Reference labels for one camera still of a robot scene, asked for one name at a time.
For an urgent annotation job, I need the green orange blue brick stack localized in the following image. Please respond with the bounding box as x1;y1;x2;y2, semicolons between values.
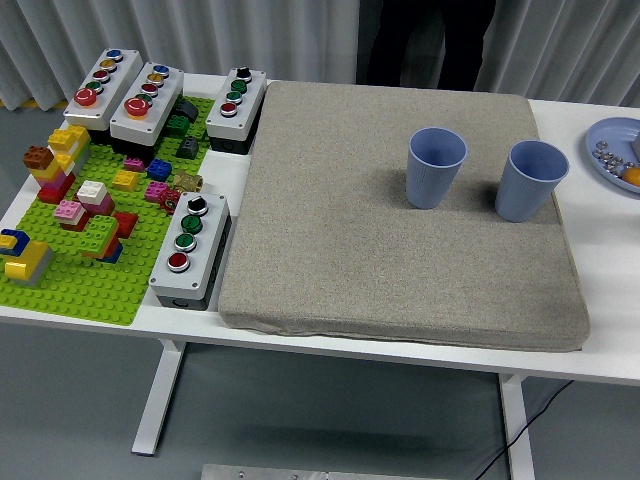
76;214;124;265

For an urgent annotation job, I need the brass valve with red handle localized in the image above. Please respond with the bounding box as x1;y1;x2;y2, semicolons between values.
159;170;205;215

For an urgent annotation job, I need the blue yellow grey brick assembly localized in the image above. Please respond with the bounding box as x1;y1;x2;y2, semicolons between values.
0;228;55;288

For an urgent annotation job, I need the white table leg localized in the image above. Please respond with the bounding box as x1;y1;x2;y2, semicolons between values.
131;338;188;457
497;372;536;480

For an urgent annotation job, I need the black floor cable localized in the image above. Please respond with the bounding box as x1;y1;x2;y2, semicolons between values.
474;379;575;480

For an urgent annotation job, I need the red lego brick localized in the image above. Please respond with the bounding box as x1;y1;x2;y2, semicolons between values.
113;211;140;239

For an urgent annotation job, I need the blue plate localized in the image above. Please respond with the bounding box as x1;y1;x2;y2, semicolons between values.
584;116;640;195

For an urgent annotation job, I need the grey-brown fabric mat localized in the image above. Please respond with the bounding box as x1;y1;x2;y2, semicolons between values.
218;80;592;353

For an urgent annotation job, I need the four-button grey control box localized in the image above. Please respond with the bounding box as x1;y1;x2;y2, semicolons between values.
148;191;234;312
205;66;268;155

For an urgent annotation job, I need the dark green lego brick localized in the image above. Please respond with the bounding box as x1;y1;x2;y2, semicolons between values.
165;114;191;139

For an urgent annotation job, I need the person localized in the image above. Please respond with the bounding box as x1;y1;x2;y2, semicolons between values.
356;0;497;92

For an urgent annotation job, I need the yellow lego brick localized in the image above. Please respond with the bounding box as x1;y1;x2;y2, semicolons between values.
112;169;140;193

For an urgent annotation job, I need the pink white red brick stack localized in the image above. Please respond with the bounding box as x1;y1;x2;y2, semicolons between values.
53;198;90;232

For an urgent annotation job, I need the yellow white brick stack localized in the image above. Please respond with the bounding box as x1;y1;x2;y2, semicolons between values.
47;124;92;171

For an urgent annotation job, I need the blue lego brick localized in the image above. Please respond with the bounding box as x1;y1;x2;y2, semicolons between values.
146;157;174;182

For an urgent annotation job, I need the blue ribbed plastic cup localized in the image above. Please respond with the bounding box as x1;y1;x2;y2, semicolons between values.
494;139;571;223
404;126;469;210

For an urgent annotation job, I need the five-button grey control box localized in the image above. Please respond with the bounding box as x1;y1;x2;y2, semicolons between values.
62;47;144;145
109;61;185;160

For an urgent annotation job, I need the white curtain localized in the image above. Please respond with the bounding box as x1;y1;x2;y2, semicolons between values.
0;0;640;112

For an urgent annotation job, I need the brown yellow red brick tower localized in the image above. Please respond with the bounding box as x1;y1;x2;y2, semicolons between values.
22;145;77;204

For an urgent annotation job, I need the green lego baseplate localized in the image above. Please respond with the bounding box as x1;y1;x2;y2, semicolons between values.
0;94;217;327

